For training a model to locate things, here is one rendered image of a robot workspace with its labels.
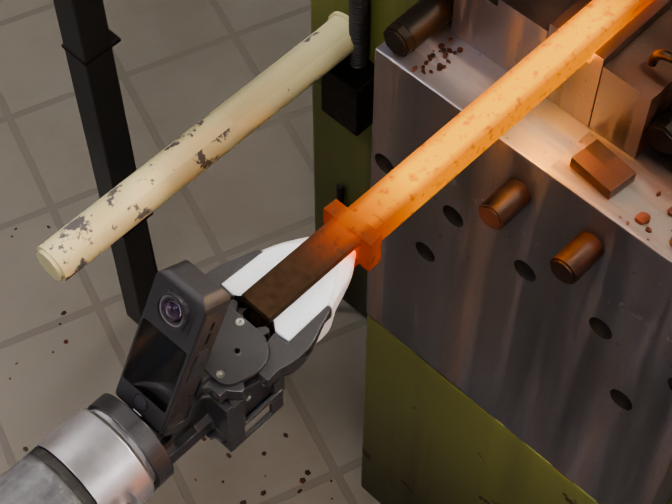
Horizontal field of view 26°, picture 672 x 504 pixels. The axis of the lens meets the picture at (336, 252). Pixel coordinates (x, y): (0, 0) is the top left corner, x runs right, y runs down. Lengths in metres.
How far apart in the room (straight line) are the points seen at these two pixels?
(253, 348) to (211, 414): 0.06
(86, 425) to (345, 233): 0.23
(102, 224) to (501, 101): 0.54
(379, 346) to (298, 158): 0.73
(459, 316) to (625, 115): 0.36
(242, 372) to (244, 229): 1.30
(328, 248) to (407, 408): 0.72
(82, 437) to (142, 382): 0.05
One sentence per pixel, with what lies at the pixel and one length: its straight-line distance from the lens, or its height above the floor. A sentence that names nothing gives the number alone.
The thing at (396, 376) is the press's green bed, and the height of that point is 0.39.
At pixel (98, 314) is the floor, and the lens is 2.20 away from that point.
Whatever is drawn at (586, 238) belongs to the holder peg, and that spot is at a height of 0.88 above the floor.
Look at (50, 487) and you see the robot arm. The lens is 0.94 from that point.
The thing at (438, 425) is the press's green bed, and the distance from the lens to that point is 1.69.
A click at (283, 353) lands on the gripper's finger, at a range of 0.98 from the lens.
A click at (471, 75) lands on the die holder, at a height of 0.91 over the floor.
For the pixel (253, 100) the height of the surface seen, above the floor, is 0.64.
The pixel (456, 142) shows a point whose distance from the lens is 1.08.
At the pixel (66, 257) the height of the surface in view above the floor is 0.64.
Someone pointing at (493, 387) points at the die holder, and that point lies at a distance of 1.52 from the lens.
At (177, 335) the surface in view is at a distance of 0.92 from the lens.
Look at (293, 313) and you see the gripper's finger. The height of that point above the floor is 1.01.
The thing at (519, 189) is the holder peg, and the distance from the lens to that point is 1.22.
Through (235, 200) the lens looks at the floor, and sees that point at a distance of 2.29.
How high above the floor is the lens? 1.87
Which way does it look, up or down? 57 degrees down
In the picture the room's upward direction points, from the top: straight up
